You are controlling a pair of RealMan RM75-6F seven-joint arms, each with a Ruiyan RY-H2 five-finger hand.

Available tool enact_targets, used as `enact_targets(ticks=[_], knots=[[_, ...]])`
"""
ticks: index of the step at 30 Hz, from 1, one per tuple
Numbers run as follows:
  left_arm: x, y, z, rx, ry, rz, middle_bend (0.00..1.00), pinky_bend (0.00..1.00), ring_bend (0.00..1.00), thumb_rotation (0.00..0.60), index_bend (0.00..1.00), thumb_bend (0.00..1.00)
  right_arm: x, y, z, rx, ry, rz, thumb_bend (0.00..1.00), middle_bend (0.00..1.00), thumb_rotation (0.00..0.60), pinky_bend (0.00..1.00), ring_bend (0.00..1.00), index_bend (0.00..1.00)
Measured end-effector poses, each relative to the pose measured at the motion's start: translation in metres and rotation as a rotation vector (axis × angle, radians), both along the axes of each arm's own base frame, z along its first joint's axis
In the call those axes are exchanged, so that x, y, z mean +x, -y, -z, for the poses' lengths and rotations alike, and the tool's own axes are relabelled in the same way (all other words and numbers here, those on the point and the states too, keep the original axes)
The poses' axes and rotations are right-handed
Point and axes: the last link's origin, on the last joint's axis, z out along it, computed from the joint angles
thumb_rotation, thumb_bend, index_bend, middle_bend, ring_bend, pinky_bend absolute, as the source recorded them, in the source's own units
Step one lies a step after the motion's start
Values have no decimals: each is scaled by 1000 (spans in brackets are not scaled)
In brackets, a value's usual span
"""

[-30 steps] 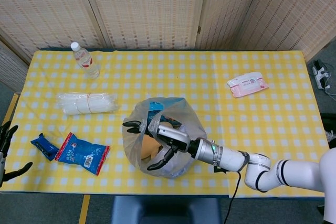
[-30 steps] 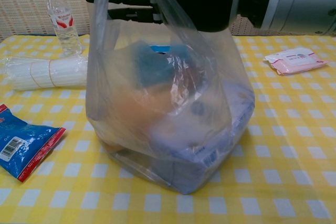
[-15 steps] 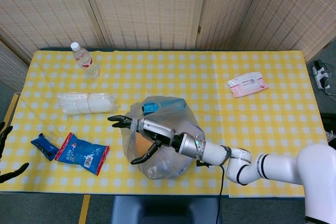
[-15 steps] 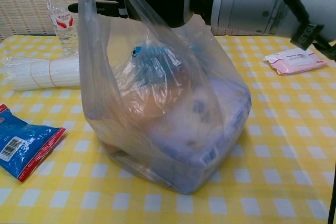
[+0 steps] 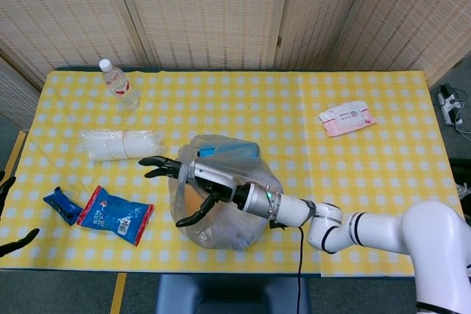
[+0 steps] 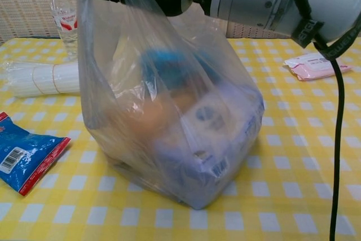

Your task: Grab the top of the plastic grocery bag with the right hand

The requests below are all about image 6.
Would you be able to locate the transparent plastic bag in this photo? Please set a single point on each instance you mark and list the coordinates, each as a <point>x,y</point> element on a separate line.
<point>158,88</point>

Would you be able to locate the blue box in bag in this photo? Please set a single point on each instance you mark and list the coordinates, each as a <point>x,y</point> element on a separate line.
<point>166,63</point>

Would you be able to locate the orange bread item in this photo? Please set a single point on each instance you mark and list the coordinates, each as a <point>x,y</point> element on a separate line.
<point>155,117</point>

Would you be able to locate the clear plastic water bottle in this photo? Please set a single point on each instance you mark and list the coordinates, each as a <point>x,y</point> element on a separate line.
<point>63,23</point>

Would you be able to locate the bundle of white straws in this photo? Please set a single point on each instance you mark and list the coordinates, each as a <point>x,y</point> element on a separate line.
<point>42,78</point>

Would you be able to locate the white blue box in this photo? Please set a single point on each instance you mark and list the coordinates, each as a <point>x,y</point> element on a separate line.
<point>214,145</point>

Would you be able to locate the pink white wet wipes pack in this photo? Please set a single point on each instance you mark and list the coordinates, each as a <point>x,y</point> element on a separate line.
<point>307,69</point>

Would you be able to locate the blue red snack packet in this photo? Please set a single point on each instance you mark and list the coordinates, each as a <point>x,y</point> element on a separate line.
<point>25,150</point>

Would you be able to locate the yellow white checkered tablecloth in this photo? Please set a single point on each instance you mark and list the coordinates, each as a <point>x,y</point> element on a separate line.
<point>296,153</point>

